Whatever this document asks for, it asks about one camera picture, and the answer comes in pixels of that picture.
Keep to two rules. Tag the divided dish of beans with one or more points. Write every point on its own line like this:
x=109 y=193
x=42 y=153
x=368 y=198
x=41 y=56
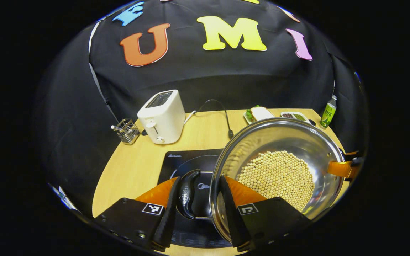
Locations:
x=295 y=116

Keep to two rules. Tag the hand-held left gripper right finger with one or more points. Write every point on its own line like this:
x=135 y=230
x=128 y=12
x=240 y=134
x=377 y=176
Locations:
x=235 y=220

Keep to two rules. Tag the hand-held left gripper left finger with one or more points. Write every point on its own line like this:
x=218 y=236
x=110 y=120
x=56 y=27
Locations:
x=167 y=220

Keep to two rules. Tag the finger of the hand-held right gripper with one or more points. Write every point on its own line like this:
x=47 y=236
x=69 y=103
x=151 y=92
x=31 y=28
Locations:
x=340 y=169

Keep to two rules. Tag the pile of soybeans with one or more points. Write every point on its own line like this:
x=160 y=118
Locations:
x=276 y=177

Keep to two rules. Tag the stainless steel pot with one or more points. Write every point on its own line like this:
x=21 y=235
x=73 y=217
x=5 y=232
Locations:
x=279 y=140

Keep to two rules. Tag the black induction cooktop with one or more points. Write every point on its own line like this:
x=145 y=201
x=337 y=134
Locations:
x=183 y=160

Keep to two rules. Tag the white toaster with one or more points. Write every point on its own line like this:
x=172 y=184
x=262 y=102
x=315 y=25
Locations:
x=162 y=117

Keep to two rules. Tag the green drink bottle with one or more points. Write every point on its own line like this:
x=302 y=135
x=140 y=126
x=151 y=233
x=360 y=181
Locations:
x=328 y=113

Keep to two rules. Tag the white sandwich plate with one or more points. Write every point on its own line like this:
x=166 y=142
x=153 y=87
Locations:
x=247 y=119

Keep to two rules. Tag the white bread sandwich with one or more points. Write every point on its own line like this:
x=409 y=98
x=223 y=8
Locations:
x=261 y=113

